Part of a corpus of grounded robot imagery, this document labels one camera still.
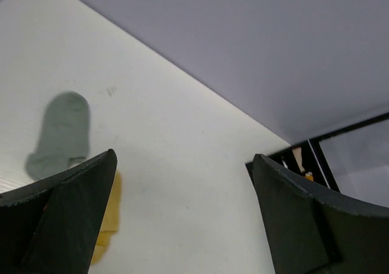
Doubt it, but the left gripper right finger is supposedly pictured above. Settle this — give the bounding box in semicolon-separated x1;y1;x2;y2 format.
253;154;388;273

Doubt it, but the orange rolled sock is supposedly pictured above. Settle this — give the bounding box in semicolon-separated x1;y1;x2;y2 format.
302;171;314;181

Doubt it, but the black compartment box with lid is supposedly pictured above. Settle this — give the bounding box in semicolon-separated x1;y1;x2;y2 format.
245;112;389;193

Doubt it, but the beige rolled sock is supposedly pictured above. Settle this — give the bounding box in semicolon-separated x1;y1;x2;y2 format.
292;147;305;173

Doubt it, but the mustard yellow sock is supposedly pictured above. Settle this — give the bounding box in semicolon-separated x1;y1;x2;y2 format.
91;171;122;265

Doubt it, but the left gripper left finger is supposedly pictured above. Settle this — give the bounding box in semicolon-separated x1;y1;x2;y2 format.
1;149;117;273

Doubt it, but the grey sock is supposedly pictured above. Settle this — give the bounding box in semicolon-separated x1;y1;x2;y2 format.
25;91;91;181

